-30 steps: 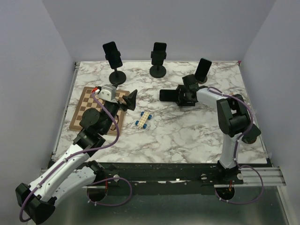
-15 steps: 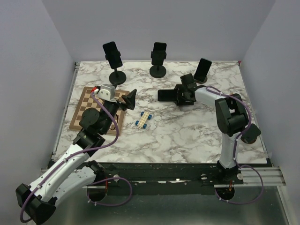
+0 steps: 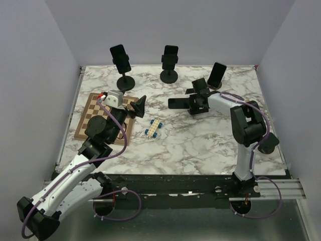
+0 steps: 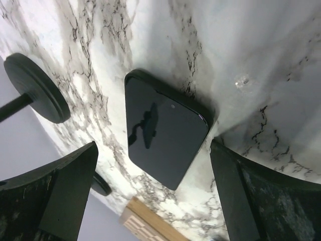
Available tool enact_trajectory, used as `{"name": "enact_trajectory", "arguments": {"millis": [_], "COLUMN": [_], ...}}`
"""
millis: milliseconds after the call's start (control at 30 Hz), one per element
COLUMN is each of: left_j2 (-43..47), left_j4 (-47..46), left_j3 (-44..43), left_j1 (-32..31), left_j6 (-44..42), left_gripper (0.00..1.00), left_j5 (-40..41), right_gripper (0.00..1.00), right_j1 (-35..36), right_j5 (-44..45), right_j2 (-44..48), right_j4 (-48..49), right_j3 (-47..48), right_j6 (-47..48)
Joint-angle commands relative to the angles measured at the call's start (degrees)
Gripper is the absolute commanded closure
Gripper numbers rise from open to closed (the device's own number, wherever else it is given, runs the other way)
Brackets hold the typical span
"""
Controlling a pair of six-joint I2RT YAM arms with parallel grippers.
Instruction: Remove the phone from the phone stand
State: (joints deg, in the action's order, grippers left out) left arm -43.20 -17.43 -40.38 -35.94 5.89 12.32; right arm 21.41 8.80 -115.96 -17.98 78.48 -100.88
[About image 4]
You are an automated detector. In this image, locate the black phone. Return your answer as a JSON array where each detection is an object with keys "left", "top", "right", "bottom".
[{"left": 124, "top": 69, "right": 214, "bottom": 191}]

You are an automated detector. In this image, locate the wooden chessboard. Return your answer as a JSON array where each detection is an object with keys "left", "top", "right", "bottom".
[{"left": 120, "top": 197, "right": 189, "bottom": 241}]

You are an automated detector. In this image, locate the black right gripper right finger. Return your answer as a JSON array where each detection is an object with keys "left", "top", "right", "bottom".
[{"left": 210, "top": 140, "right": 320, "bottom": 240}]

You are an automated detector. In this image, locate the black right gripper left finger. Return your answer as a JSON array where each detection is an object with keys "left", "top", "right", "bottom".
[{"left": 1, "top": 142, "right": 98, "bottom": 240}]

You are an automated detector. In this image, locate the black phone stand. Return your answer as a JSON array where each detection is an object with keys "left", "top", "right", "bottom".
[
  {"left": 91, "top": 172, "right": 112, "bottom": 196},
  {"left": 1, "top": 53, "right": 71, "bottom": 124}
]

